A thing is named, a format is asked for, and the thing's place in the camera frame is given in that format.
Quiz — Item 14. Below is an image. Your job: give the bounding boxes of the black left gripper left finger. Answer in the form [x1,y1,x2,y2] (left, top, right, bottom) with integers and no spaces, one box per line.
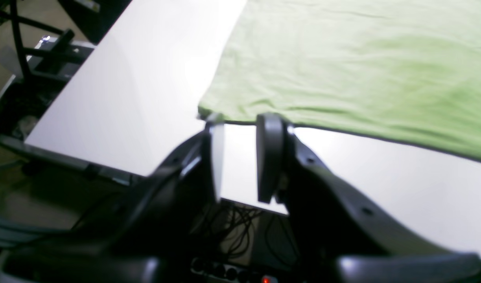
[4,120,224,283]

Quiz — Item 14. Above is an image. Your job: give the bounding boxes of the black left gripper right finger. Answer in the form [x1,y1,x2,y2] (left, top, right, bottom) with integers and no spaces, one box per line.
[256,113,481,283]

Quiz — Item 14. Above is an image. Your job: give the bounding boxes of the green T-shirt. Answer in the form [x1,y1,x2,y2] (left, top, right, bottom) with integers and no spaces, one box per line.
[198,0,481,162]

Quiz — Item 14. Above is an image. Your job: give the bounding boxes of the black power strip red switch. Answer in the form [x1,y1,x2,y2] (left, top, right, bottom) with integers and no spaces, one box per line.
[190,257,284,283]

